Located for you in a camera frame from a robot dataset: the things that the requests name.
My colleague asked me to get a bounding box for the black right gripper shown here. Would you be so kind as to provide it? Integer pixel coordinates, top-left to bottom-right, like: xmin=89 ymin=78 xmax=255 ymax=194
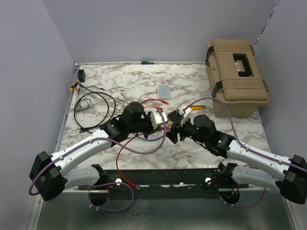
xmin=164 ymin=114 xmax=208 ymax=145

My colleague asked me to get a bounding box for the blue ethernet cable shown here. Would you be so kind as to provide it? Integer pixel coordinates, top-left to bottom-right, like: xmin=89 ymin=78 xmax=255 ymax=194
xmin=139 ymin=136 xmax=163 ymax=142

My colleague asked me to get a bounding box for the red ethernet cable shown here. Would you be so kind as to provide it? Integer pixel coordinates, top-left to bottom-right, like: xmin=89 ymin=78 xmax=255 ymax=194
xmin=140 ymin=98 xmax=170 ymax=106
xmin=116 ymin=128 xmax=172 ymax=190

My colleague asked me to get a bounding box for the thin black adapter cord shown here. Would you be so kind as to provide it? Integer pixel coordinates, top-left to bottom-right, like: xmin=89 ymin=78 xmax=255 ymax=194
xmin=74 ymin=79 xmax=106 ymax=113

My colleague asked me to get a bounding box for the black power adapter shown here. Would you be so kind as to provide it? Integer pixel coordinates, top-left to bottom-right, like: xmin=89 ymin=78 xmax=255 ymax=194
xmin=78 ymin=69 xmax=86 ymax=83

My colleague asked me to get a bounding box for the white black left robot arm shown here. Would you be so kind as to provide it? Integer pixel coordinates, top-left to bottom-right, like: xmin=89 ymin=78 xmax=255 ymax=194
xmin=29 ymin=102 xmax=160 ymax=201

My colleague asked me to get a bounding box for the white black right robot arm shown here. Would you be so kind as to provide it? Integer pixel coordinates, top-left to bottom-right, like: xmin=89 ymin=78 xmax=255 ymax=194
xmin=167 ymin=111 xmax=307 ymax=205

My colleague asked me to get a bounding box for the yellow black utility knife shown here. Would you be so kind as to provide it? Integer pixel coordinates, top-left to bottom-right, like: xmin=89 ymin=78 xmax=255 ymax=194
xmin=191 ymin=105 xmax=206 ymax=110

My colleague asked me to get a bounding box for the white small router box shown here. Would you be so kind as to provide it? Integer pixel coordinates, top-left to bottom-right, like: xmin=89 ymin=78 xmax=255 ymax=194
xmin=158 ymin=84 xmax=170 ymax=99

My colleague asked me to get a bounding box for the yellow black screwdriver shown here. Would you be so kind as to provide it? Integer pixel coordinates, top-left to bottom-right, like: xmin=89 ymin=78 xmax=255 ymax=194
xmin=70 ymin=81 xmax=79 ymax=92

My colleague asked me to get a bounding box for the tan plastic tool case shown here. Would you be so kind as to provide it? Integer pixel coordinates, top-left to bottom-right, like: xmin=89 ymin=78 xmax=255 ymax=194
xmin=205 ymin=39 xmax=270 ymax=117

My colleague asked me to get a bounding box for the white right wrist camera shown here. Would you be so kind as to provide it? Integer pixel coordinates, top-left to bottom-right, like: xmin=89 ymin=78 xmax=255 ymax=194
xmin=177 ymin=104 xmax=192 ymax=126

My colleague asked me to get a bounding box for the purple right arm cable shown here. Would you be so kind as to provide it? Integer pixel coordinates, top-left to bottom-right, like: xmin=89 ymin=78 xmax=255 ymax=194
xmin=182 ymin=97 xmax=307 ymax=209

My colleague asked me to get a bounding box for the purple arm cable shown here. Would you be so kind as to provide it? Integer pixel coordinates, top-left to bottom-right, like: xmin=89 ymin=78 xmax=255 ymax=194
xmin=28 ymin=109 xmax=168 ymax=213
xmin=182 ymin=97 xmax=307 ymax=209

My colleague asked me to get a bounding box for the black ethernet cable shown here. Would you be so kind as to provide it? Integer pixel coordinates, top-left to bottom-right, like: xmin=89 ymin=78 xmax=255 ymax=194
xmin=74 ymin=92 xmax=116 ymax=134

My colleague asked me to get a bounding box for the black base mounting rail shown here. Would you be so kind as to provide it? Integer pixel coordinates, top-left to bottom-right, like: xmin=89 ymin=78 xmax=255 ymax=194
xmin=65 ymin=164 xmax=237 ymax=203

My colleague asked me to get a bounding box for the green screwdriver at wall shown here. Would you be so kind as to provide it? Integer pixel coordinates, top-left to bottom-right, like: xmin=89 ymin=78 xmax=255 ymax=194
xmin=141 ymin=61 xmax=154 ymax=65

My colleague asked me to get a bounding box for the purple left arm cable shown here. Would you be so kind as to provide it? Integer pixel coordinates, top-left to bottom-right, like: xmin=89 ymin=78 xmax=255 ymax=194
xmin=28 ymin=109 xmax=168 ymax=213

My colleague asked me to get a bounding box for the aluminium frame rail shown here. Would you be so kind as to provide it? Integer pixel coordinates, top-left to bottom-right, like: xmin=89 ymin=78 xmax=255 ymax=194
xmin=26 ymin=63 xmax=83 ymax=230

